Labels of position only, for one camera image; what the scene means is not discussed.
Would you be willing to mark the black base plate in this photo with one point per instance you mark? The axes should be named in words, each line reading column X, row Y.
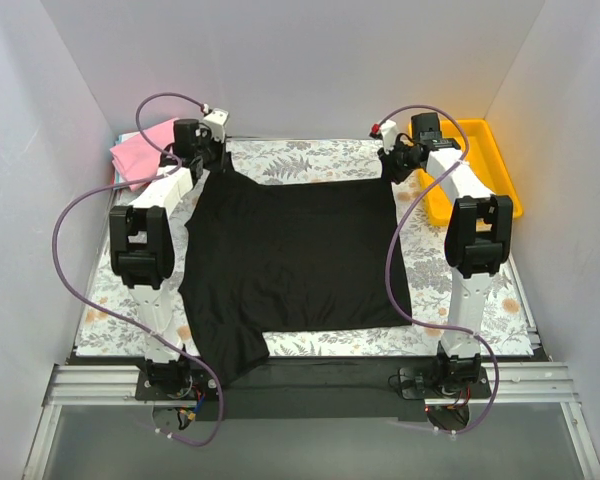
column 346, row 387

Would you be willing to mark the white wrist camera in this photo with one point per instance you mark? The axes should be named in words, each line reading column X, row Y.
column 215, row 121
column 387, row 132

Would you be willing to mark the floral patterned table mat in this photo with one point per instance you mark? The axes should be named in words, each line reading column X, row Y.
column 491, row 306

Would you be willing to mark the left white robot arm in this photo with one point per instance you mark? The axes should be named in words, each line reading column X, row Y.
column 141, row 245

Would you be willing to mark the teal folded t-shirt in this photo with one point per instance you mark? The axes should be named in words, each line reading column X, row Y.
column 117, row 176

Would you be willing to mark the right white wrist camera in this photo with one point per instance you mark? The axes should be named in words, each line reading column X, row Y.
column 387, row 132

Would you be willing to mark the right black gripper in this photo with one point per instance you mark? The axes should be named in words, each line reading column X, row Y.
column 393, row 163

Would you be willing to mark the pink folded t-shirt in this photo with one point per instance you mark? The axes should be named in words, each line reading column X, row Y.
column 137, row 159

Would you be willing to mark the aluminium frame rail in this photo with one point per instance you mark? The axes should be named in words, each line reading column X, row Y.
column 520, row 382

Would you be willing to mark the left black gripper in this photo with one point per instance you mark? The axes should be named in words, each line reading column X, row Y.
column 212, row 157

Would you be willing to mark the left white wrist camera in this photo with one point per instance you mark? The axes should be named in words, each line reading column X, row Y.
column 215, row 121

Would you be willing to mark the yellow plastic tray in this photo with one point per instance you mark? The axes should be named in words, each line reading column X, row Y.
column 485, row 160

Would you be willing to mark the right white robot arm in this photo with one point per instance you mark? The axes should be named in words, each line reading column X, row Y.
column 478, row 237

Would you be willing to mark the black t-shirt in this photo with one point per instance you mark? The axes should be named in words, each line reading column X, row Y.
column 288, row 258

